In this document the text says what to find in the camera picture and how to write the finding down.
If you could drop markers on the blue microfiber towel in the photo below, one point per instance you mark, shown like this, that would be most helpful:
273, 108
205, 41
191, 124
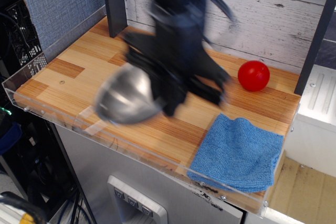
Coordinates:
237, 155

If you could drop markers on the dark grey post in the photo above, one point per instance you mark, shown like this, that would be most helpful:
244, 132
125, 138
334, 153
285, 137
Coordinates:
116, 15
312, 54

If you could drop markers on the clear acrylic table guard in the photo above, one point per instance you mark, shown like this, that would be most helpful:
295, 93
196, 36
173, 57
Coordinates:
62, 90

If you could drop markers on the stainless steel cabinet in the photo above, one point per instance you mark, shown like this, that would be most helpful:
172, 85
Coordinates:
118, 178

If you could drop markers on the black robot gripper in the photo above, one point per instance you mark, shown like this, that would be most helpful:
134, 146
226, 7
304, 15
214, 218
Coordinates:
175, 59

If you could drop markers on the dark grey left post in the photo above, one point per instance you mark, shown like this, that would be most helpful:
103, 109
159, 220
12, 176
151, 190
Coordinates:
116, 15

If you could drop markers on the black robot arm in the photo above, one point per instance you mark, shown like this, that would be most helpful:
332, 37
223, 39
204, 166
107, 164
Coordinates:
180, 6

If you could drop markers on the dark grey right post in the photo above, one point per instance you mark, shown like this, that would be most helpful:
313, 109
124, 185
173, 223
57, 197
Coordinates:
312, 54

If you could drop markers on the red ball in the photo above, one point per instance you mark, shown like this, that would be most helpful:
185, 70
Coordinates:
253, 75

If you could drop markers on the white appliance with ridges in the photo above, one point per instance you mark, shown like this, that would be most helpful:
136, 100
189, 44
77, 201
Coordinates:
311, 139

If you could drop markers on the black plastic crate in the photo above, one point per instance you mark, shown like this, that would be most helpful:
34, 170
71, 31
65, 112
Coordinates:
21, 32

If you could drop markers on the silver metal colander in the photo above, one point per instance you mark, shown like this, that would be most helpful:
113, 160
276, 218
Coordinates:
126, 97

